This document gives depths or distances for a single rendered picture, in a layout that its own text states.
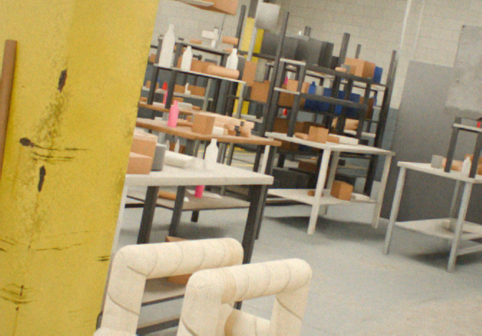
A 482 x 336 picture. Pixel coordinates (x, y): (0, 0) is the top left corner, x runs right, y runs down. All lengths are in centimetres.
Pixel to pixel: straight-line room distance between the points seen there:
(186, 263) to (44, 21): 102
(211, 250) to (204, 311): 15
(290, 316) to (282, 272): 7
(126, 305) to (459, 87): 80
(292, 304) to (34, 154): 98
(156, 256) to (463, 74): 77
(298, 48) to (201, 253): 1020
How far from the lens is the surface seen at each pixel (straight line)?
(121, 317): 87
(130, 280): 86
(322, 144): 955
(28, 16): 190
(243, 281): 85
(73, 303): 203
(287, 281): 93
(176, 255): 90
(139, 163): 405
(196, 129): 749
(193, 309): 82
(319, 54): 1185
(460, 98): 152
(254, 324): 100
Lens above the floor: 138
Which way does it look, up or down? 4 degrees down
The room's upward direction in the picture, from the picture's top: 11 degrees clockwise
